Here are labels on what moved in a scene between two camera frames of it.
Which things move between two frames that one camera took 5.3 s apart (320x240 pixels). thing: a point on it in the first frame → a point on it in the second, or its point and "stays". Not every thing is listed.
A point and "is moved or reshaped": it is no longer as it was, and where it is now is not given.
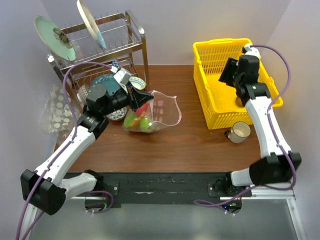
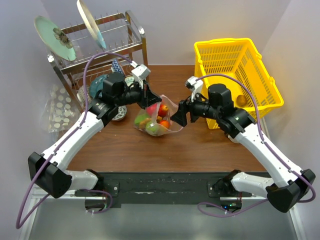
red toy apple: (142, 109) → (150, 109)
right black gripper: (231, 66) → (180, 116)
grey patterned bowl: (82, 94) stays
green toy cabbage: (144, 123) → (151, 128)
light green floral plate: (55, 38) stays
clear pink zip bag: (161, 111) is moved or reshaped
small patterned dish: (117, 114) stays
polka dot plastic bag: (58, 115) stays
